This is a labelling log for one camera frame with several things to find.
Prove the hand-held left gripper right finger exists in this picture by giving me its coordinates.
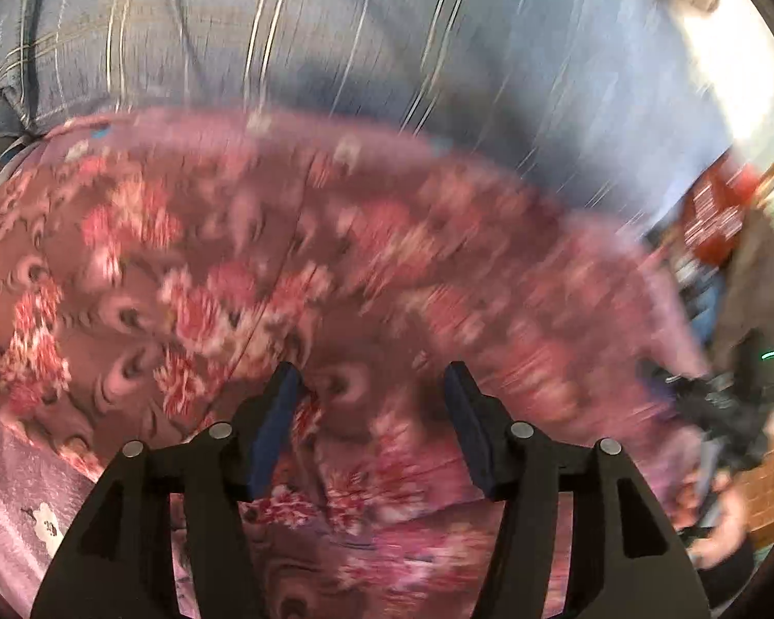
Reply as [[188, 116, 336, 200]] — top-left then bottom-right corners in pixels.
[[444, 361, 711, 619]]

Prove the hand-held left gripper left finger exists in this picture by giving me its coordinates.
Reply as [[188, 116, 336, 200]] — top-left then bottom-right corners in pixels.
[[31, 361, 302, 619]]

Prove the pink floral garment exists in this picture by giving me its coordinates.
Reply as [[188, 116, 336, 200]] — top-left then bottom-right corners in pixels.
[[0, 106, 717, 619]]

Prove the person's right hand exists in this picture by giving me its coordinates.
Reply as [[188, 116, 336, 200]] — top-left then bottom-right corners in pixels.
[[684, 474, 759, 572]]

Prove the red printed box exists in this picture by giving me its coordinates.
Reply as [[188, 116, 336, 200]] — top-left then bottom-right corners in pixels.
[[677, 155, 762, 265]]

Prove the blue plaid blanket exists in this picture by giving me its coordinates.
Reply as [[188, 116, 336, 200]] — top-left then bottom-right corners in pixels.
[[0, 0, 743, 239]]

